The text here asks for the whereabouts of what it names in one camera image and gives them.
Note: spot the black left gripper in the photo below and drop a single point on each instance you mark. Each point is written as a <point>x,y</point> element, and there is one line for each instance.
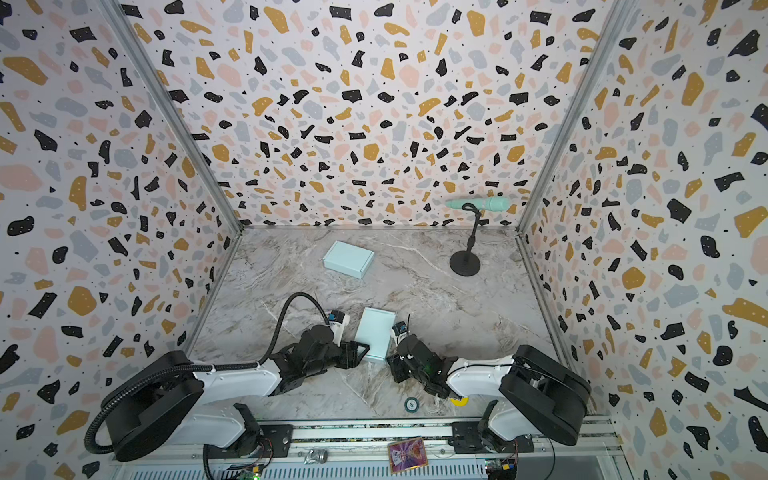
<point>352,360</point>

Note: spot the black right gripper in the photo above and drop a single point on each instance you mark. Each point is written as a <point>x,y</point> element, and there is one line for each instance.
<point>409,362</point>

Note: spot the mint box sheets stack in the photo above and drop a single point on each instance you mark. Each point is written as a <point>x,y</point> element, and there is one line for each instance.
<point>375,330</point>

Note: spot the mint paper box sheet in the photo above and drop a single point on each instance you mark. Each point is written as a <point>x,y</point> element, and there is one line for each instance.
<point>348,259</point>

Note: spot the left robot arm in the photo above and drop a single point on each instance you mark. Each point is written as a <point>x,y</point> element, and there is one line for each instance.
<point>176,401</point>

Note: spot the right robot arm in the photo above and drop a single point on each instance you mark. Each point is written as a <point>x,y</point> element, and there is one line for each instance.
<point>531,394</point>

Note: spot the dark round tape roll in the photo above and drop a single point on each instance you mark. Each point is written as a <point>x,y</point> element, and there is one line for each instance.
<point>411,405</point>

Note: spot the yellow round sticker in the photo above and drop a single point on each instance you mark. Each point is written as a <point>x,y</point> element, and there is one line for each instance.
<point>459,402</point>

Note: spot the purple snack packet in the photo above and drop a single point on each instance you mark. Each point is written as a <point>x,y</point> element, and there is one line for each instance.
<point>406,455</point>

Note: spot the black round-base stand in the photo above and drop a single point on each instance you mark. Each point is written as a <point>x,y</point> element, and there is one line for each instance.
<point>465,263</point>

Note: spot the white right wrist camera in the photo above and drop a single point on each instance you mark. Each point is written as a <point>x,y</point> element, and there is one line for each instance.
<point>400,331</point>

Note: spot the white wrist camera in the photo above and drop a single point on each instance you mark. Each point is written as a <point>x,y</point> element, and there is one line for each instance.
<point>400,331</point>
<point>337,321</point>

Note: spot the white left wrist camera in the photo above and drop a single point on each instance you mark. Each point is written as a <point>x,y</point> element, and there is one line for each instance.
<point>337,321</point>

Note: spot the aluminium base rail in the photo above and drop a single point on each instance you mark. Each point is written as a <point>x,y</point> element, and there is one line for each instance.
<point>358,449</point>

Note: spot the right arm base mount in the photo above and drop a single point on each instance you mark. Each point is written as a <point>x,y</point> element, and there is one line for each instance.
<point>474,437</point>

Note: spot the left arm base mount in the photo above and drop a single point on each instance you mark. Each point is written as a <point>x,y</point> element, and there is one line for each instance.
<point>255,442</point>

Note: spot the aluminium corner post left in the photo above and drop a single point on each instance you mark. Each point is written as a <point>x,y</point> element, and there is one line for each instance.
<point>114,14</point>

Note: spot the aluminium corner post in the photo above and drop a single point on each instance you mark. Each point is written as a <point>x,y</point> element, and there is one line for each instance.
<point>114,14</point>
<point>616,19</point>

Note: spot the aluminium corner post right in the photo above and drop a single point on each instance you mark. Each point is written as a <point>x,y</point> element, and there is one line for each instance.
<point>616,19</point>

